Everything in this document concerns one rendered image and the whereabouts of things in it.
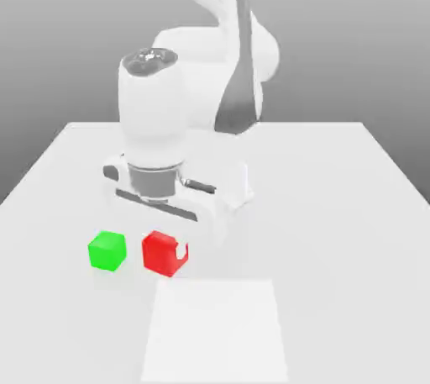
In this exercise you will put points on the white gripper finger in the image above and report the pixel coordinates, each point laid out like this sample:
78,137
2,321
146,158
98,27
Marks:
182,251

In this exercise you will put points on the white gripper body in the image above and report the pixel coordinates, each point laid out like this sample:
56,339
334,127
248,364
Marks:
208,222

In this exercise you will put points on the small red cube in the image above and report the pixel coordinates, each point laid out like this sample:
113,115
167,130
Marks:
158,254

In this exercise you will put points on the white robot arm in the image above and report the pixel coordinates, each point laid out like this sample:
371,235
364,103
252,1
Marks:
151,115

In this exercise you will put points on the small green cube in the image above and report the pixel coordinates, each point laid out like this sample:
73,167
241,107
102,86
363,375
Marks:
106,251

